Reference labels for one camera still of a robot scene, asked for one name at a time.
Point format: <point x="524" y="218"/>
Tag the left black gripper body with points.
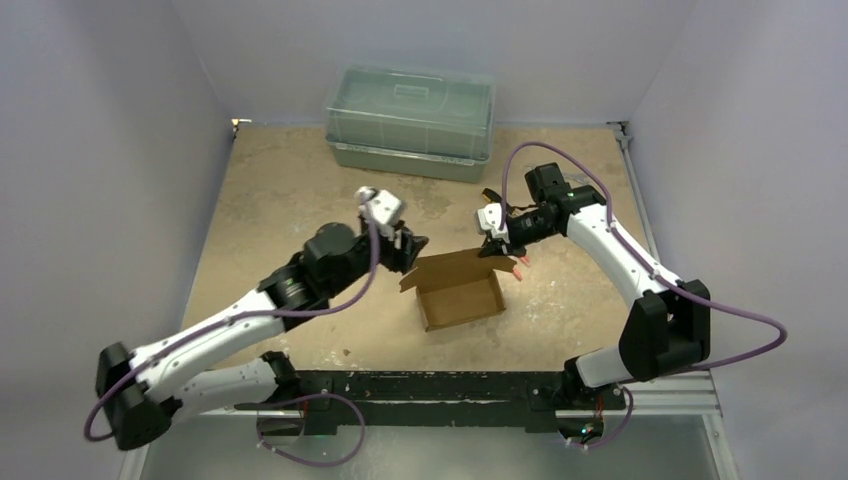
<point x="363" y="257"/>

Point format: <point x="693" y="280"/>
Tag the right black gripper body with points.
<point x="502" y="240"/>

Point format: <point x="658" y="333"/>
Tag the brown cardboard box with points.
<point x="456" y="288"/>

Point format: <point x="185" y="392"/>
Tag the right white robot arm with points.
<point x="668" y="324"/>

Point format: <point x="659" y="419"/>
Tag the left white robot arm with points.
<point x="142" y="391"/>

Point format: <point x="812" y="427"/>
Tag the green plastic storage box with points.
<point x="428" y="123"/>

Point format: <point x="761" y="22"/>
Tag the silver wrench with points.
<point x="577" y="178"/>

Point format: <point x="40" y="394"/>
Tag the black yellow screwdriver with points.
<point x="491" y="196"/>

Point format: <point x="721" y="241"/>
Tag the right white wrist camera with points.
<point x="490" y="222"/>

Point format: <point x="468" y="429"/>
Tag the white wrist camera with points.
<point x="490" y="222"/>
<point x="381" y="206"/>

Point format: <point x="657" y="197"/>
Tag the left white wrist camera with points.
<point x="381" y="206"/>

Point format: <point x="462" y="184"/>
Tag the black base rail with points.
<point x="533" y="401"/>

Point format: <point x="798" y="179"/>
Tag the aluminium frame rail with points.
<point x="670" y="429"/>

